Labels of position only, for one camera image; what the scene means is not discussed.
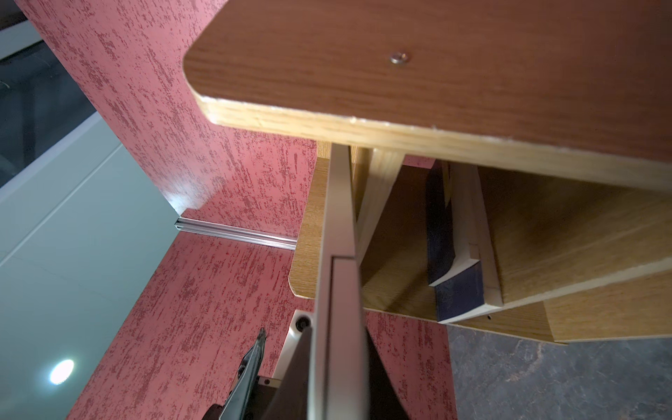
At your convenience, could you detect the blue book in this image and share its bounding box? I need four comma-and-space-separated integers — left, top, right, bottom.
434, 163, 503, 324
425, 160, 481, 287

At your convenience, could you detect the blue book lower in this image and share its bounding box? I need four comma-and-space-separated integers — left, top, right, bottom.
434, 163, 503, 324

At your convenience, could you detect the silver laptop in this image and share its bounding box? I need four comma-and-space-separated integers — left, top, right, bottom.
307, 145, 369, 419

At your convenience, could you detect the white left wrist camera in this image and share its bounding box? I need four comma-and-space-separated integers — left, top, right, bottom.
272, 310, 313, 381

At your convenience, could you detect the blue book upper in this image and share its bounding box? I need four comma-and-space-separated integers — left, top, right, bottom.
425, 160, 481, 287

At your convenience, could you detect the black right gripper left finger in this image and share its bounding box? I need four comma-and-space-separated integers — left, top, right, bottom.
262, 327, 313, 419

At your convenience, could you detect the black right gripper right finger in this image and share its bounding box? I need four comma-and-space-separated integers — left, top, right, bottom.
367, 332, 410, 420

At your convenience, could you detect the wooden shelf unit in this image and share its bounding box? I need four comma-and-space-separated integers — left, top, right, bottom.
183, 1, 671, 341

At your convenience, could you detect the aluminium corner post left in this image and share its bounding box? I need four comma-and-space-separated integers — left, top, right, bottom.
174, 217, 298, 251

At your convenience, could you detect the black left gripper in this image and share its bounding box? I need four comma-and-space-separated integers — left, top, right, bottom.
202, 327, 281, 420

